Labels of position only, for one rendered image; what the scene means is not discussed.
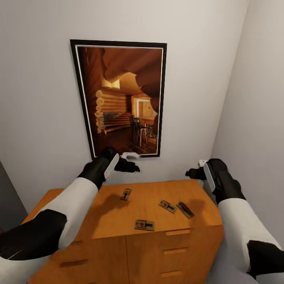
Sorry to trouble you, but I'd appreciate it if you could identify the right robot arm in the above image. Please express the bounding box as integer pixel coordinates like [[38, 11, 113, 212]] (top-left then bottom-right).
[[185, 159, 284, 284]]

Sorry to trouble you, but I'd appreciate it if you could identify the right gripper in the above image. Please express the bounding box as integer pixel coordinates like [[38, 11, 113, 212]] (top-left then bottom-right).
[[185, 168, 207, 180]]

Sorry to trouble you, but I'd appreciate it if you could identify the mousetrap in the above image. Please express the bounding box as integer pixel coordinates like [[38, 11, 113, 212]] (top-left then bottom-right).
[[176, 202, 194, 219], [120, 188, 132, 201], [159, 200, 177, 214], [135, 219, 155, 231]]

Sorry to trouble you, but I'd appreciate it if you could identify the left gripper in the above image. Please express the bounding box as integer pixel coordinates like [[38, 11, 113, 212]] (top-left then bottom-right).
[[114, 159, 140, 173]]

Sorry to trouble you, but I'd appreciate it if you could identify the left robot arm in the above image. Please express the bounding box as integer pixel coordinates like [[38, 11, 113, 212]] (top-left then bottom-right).
[[0, 147, 140, 284]]

